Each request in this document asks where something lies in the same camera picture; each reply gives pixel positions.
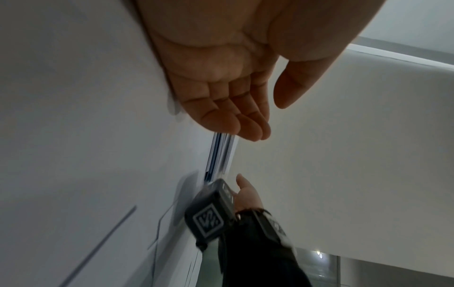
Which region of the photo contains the person's right hand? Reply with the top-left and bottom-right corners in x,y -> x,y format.
234,173 -> 265,213

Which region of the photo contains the person's left hand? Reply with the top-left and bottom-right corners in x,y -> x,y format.
134,0 -> 387,142

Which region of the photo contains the white paper stack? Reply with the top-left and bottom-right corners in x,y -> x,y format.
0,0 -> 214,287

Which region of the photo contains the person's right forearm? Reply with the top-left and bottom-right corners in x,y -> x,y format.
218,218 -> 313,287

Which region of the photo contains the frosted glass door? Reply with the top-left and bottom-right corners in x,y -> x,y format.
202,246 -> 341,287

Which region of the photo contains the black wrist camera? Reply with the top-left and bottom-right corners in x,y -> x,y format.
184,178 -> 239,252

